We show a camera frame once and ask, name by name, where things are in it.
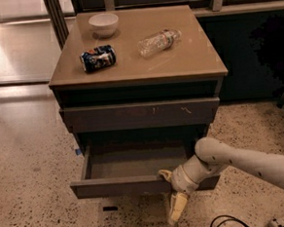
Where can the dark low cabinet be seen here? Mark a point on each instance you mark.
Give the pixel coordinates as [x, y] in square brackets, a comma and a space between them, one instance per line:
[252, 48]

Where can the drawer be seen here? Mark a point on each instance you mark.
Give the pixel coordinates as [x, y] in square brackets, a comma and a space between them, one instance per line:
[130, 169]
[140, 115]

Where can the brown drawer cabinet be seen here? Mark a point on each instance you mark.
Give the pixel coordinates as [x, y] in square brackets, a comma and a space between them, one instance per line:
[189, 69]

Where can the crushed blue soda can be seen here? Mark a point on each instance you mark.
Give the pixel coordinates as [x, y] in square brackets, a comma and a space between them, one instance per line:
[98, 58]

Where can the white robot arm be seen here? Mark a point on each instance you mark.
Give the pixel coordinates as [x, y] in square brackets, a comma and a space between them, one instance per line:
[210, 157]

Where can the clear plastic water bottle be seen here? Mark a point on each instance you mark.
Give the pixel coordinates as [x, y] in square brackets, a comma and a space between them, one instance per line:
[158, 42]

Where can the white ceramic bowl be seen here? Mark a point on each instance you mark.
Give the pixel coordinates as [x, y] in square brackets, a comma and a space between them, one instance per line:
[104, 25]

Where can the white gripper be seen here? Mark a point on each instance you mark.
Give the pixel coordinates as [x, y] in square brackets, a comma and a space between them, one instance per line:
[180, 181]

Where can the grey power strip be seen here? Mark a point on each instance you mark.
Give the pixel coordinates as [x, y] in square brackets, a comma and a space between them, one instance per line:
[276, 222]

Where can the top drawer front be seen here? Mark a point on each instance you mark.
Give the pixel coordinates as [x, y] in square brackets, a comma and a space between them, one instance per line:
[140, 115]

